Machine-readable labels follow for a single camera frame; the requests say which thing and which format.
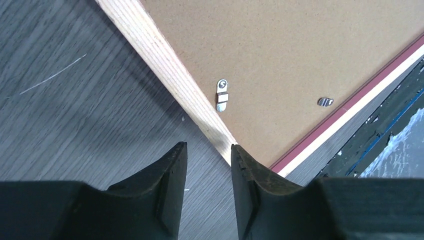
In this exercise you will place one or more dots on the metal retaining clip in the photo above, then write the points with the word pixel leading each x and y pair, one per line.
pixel 325 102
pixel 222 95

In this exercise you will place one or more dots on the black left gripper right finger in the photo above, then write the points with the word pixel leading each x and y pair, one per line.
pixel 270 207

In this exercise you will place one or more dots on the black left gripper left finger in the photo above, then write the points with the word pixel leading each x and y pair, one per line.
pixel 145 206

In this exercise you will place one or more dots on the brown backing board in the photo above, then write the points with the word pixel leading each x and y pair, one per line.
pixel 281 56

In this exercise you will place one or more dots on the pink wooden picture frame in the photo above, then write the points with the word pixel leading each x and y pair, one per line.
pixel 137 26

